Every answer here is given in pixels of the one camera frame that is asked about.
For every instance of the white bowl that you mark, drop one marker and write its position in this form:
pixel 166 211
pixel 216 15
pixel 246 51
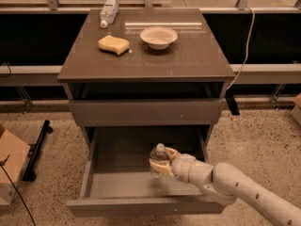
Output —
pixel 158 37

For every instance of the black stand leg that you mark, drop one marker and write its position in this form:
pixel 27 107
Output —
pixel 29 174

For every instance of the cardboard box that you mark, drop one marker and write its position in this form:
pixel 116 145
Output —
pixel 13 153

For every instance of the metal window rail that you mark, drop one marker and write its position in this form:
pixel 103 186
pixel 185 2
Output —
pixel 26 76

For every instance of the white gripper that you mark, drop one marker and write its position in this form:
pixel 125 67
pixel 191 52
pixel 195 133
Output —
pixel 182 166

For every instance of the yellow sponge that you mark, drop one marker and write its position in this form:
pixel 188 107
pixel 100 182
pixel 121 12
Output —
pixel 114 44

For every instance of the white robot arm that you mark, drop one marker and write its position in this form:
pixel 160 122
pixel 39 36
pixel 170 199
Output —
pixel 223 183

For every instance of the closed grey top drawer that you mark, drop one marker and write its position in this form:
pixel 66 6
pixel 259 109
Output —
pixel 146 113

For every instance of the lying clear water bottle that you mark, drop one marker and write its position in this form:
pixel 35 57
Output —
pixel 109 13

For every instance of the grey drawer cabinet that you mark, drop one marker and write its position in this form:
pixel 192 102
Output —
pixel 191 68

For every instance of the open grey middle drawer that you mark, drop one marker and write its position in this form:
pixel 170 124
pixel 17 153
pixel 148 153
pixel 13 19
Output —
pixel 118 181

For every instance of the clear water bottle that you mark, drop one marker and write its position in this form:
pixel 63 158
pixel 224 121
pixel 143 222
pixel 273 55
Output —
pixel 109 13
pixel 159 153

